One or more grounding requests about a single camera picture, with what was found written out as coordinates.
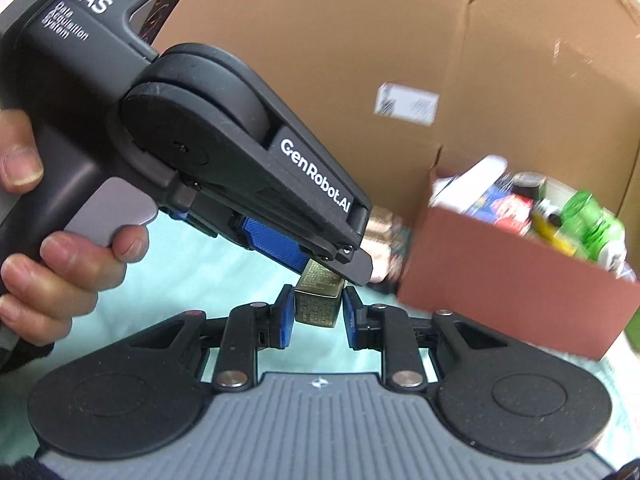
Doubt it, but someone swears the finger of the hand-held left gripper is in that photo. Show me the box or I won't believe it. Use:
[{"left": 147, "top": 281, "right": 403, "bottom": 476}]
[
  {"left": 170, "top": 185, "right": 373, "bottom": 286},
  {"left": 180, "top": 110, "right": 373, "bottom": 261}
]

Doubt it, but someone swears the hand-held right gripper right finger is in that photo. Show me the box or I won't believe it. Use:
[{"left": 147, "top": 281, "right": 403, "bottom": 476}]
[{"left": 342, "top": 286, "right": 521, "bottom": 388}]

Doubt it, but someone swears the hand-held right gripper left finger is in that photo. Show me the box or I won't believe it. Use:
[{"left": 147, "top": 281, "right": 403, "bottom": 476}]
[{"left": 120, "top": 285, "right": 296, "bottom": 392}]

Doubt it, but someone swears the olive green small box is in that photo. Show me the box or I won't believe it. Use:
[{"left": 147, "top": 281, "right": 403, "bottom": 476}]
[{"left": 293, "top": 259, "right": 346, "bottom": 330}]

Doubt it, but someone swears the small brown cardboard box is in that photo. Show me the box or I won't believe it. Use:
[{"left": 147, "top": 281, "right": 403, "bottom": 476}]
[{"left": 397, "top": 167, "right": 640, "bottom": 362}]

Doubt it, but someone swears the green cloth covered desktop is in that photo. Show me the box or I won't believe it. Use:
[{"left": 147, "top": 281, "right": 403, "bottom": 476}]
[{"left": 95, "top": 212, "right": 640, "bottom": 461}]

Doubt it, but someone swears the person's left hand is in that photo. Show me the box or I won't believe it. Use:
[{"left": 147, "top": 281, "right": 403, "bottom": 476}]
[{"left": 0, "top": 110, "right": 151, "bottom": 339}]

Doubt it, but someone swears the white packaging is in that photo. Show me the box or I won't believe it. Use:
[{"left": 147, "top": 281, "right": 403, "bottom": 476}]
[{"left": 431, "top": 155, "right": 509, "bottom": 217}]

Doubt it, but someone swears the white paper label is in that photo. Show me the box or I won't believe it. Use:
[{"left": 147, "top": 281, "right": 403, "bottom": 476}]
[{"left": 374, "top": 83, "right": 441, "bottom": 126}]

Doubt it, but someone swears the blue red packet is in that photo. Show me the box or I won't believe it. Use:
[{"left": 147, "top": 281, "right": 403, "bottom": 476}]
[{"left": 469, "top": 185, "right": 532, "bottom": 232}]

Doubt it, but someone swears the large cardboard box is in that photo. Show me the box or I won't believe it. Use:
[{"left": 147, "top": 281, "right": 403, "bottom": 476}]
[{"left": 150, "top": 0, "right": 640, "bottom": 281}]

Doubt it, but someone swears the yellow item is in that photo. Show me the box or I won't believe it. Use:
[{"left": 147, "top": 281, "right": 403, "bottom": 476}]
[{"left": 531, "top": 212, "right": 576, "bottom": 254}]

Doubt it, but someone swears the green plastic bottle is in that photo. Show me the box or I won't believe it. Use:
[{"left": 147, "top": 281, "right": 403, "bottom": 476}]
[{"left": 559, "top": 188, "right": 627, "bottom": 262}]

